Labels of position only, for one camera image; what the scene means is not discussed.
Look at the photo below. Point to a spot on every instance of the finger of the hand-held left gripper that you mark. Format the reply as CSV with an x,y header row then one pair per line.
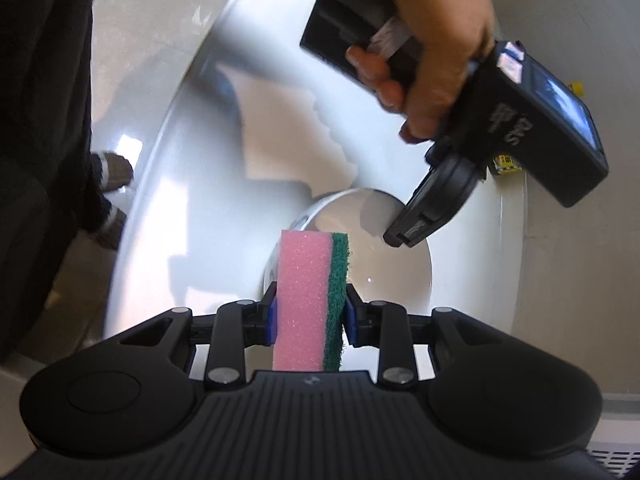
x,y
407,230

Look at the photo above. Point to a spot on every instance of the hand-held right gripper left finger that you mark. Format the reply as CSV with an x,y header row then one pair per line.
x,y
272,320

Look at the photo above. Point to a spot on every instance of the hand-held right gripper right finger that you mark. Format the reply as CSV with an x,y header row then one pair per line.
x,y
349,320

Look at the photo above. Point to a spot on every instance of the pink and green sponge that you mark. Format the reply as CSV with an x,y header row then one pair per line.
x,y
302,300

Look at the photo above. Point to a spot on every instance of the white bowl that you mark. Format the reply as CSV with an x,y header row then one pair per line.
x,y
390,285

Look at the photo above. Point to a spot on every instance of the person's left hand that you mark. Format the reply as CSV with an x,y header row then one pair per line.
x,y
445,25

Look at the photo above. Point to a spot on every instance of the yellow and black small object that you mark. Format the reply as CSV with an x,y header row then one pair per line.
x,y
506,163

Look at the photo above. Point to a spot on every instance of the person's slipper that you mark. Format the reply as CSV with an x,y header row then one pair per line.
x,y
111,227
116,170

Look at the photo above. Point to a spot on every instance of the grey vent grille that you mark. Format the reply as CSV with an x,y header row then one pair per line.
x,y
617,465

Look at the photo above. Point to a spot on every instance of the person's dark pants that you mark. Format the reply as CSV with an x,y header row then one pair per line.
x,y
40,110

